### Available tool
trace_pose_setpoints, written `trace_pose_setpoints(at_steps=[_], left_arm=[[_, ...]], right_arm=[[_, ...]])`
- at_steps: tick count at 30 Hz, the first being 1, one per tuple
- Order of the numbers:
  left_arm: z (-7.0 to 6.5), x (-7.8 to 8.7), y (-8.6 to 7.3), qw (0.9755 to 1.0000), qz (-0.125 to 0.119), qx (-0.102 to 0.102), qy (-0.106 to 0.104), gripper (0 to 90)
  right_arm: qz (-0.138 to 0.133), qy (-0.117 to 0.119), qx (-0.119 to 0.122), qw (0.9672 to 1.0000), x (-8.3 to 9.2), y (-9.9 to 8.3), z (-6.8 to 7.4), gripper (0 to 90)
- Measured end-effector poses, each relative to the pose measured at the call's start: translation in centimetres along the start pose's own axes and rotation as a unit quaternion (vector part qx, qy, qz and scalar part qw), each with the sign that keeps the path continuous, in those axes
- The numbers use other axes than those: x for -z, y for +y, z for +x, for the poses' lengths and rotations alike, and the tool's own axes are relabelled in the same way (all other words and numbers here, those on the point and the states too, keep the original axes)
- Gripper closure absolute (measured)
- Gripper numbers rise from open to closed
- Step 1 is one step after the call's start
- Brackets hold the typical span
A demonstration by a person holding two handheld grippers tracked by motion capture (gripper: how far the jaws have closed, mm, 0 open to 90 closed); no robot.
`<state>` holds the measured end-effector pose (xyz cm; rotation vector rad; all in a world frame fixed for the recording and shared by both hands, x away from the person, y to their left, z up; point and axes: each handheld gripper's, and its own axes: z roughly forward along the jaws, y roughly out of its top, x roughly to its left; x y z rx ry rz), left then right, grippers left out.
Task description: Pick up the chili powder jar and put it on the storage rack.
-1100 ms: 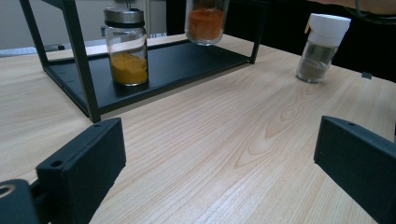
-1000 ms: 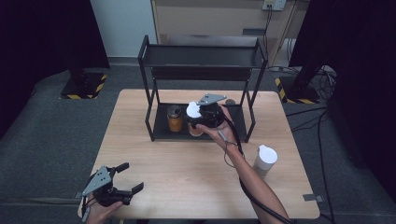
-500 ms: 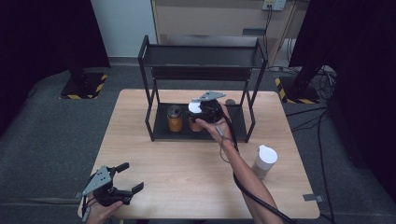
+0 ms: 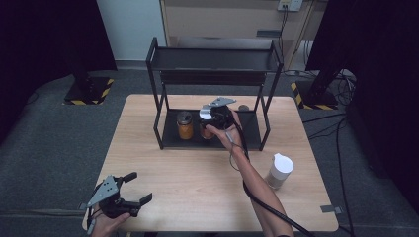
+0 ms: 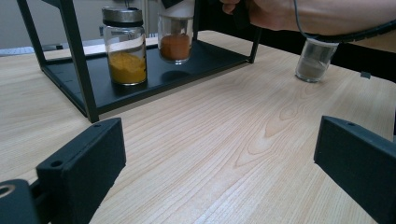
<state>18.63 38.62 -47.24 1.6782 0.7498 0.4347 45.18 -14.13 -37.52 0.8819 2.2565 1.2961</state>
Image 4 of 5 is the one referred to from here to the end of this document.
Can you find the beige wooden cabinet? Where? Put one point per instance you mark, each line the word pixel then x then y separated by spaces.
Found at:
pixel 224 19

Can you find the person's left hand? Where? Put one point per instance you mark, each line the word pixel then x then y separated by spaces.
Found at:
pixel 105 227

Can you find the small grey round disc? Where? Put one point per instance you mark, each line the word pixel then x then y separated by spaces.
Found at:
pixel 244 107

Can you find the white lid pale spice jar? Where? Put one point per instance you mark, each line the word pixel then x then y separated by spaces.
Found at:
pixel 280 169

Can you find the white power strip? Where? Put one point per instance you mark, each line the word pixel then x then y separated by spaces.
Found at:
pixel 290 4

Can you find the grey tape piece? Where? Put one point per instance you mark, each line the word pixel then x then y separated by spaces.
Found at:
pixel 83 206
pixel 331 209

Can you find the person's right hand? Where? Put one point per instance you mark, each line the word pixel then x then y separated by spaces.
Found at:
pixel 229 136

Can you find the white lid brown spice jar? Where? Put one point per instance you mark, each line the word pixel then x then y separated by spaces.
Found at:
pixel 206 115

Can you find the black stand with striped base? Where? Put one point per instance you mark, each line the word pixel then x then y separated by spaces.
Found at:
pixel 87 90
pixel 316 95

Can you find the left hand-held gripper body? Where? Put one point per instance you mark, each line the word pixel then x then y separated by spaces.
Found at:
pixel 112 204

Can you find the silver lid orange spice jar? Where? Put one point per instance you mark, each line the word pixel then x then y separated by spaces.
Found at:
pixel 185 126

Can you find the dark curtain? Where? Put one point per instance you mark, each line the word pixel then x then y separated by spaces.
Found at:
pixel 385 82
pixel 42 49

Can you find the black metal shelf rack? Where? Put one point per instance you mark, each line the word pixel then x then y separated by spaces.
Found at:
pixel 210 65

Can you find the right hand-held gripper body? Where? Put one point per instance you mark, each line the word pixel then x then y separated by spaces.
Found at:
pixel 221 115

